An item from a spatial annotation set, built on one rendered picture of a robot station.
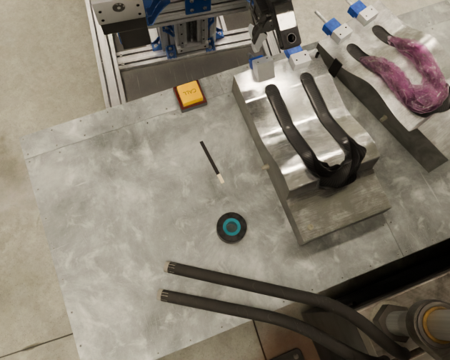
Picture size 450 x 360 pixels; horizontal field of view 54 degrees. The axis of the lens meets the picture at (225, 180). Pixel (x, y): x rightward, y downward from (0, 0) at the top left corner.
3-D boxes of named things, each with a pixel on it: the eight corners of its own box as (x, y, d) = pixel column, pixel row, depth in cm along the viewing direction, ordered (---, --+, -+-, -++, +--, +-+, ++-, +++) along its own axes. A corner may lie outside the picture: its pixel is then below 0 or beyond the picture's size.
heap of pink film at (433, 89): (353, 62, 130) (361, 47, 122) (394, 31, 134) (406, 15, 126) (415, 126, 124) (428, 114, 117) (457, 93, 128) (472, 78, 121)
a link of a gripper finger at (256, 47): (248, 37, 115) (261, 11, 107) (257, 56, 113) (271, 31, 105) (238, 38, 113) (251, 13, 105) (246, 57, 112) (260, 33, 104)
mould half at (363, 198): (231, 90, 132) (234, 66, 119) (309, 64, 136) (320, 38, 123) (299, 246, 119) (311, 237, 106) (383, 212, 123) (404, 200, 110)
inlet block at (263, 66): (242, 65, 133) (239, 48, 129) (257, 60, 133) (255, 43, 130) (258, 83, 123) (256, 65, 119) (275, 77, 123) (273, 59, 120)
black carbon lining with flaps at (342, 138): (260, 90, 125) (264, 72, 116) (311, 73, 127) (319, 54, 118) (311, 201, 116) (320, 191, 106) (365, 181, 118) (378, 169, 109)
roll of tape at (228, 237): (233, 250, 118) (234, 248, 114) (210, 231, 119) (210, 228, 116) (251, 227, 120) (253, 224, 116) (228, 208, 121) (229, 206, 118)
